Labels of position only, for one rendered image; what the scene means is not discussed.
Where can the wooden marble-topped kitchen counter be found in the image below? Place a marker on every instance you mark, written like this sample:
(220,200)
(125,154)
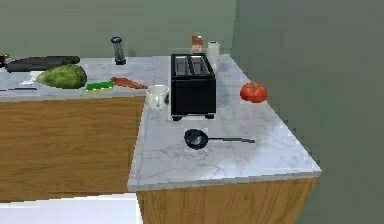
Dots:
(213,160)

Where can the red tomato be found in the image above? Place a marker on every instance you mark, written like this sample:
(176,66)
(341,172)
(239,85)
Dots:
(253,92)

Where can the black pan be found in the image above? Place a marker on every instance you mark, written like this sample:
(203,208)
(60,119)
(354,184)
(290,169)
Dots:
(40,63)

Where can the dark pepper mill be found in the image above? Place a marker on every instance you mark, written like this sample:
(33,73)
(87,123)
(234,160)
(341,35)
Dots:
(118,50)

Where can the orange carrot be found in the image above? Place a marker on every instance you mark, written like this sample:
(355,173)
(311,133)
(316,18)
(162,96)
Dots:
(126,83)

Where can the green lettuce head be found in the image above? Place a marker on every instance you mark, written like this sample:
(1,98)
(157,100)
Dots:
(63,76)

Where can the white paper towel roll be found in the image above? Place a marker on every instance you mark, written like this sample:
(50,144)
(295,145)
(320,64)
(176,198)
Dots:
(213,53)

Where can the black ladle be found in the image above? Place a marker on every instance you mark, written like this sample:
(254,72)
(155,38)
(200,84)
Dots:
(196,138)

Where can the black toaster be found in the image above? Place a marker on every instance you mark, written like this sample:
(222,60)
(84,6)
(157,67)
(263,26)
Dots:
(192,90)

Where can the white coffee mug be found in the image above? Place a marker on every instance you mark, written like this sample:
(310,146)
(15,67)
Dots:
(156,96)

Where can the silver knife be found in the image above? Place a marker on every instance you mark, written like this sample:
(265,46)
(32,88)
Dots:
(20,87)

